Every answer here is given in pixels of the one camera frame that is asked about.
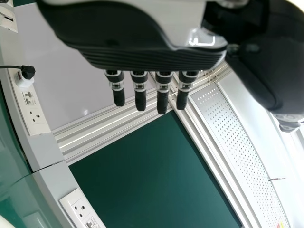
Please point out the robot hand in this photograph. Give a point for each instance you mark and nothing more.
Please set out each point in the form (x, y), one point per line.
(123, 31)

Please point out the white socket strip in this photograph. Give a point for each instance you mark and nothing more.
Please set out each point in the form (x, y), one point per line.
(78, 209)
(35, 114)
(8, 21)

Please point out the aluminium frame rail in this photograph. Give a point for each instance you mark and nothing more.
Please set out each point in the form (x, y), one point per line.
(95, 135)
(217, 166)

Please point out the white-and-orange plug adapter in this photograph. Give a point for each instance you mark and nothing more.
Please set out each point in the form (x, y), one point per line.
(26, 83)

